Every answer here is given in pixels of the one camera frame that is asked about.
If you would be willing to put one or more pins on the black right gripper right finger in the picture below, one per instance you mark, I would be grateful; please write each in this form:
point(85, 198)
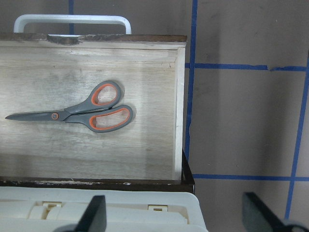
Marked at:
point(257, 217)

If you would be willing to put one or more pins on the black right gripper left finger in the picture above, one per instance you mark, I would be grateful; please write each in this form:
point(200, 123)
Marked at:
point(94, 218)

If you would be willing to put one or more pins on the grey orange handled scissors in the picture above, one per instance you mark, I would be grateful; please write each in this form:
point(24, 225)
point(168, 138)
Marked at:
point(98, 112)

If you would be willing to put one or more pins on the light wooden drawer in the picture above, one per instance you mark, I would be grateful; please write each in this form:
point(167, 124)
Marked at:
point(40, 73)

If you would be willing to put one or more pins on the white drawer handle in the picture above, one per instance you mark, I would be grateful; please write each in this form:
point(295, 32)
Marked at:
point(25, 19)

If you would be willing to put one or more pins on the cream white plastic tray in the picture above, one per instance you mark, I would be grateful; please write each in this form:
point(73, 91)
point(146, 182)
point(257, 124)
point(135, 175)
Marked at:
point(81, 210)

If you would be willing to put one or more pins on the dark brown wooden cabinet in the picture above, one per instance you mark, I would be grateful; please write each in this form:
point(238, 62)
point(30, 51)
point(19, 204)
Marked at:
point(185, 184)

